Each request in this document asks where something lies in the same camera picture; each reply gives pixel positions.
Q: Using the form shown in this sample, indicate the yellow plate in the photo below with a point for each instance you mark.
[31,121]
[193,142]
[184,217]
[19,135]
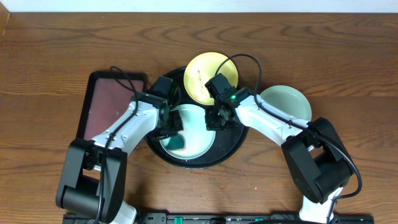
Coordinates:
[202,68]

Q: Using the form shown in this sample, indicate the green sponge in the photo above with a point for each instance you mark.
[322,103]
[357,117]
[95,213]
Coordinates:
[176,142]

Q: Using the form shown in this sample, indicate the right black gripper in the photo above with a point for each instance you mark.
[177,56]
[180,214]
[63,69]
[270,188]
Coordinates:
[211,124]

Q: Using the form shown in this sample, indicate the round black serving tray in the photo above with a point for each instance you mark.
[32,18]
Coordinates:
[226,142]

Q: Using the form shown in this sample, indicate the mint green plate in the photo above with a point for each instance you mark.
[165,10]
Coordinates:
[197,138]
[289,100]

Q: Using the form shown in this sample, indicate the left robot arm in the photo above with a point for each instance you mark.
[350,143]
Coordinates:
[94,172]

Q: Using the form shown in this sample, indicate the mint green plate front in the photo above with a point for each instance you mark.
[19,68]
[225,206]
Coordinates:
[197,138]

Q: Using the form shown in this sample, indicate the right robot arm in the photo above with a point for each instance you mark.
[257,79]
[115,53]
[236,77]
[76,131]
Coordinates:
[318,162]

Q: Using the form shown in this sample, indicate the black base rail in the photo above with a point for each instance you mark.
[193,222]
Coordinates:
[163,218]

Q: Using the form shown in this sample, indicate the rectangular black brown tray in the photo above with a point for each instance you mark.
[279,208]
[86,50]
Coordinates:
[107,97]

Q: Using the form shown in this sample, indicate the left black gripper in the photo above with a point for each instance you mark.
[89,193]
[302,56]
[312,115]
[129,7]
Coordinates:
[177,119]

